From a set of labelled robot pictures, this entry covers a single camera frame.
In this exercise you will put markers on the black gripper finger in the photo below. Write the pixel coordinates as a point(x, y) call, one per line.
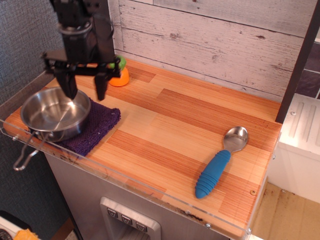
point(101, 84)
point(67, 82)

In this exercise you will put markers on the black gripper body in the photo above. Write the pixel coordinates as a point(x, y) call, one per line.
point(80, 54)

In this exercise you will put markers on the stainless steel pan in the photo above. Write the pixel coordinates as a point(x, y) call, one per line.
point(51, 116)

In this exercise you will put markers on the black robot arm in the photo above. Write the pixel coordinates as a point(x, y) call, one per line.
point(75, 14)

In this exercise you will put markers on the orange toy carrot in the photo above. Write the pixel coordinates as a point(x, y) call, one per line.
point(123, 78)

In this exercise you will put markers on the purple folded cloth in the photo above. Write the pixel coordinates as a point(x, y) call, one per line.
point(101, 120)

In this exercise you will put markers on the silver toy fridge cabinet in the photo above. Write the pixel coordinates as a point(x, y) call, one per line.
point(100, 195)

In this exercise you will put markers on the silver dispenser panel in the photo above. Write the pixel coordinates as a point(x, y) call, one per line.
point(124, 223)

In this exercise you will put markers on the orange black object corner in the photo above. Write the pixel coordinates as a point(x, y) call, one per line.
point(24, 234)

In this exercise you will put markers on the white toy sink unit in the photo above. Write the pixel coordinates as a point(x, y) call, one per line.
point(295, 165)

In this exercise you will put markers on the dark left post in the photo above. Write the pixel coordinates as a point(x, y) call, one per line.
point(104, 30)

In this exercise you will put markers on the dark post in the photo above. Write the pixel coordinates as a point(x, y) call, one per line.
point(104, 30)
point(301, 61)

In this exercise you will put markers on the clear acrylic guard rail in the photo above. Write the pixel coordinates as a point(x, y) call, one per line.
point(20, 78)

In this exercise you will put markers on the blue handled metal spoon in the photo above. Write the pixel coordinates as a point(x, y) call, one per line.
point(233, 141)

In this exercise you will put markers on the dark right post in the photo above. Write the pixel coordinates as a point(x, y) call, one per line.
point(301, 61)

